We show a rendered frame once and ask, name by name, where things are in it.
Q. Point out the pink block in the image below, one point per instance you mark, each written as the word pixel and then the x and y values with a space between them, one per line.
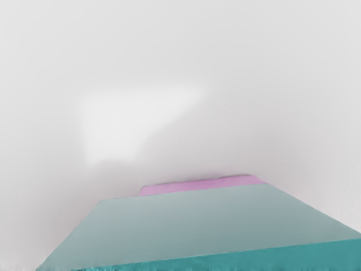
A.
pixel 197 186

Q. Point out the teal block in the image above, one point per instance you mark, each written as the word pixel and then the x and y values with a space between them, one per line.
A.
pixel 197 226

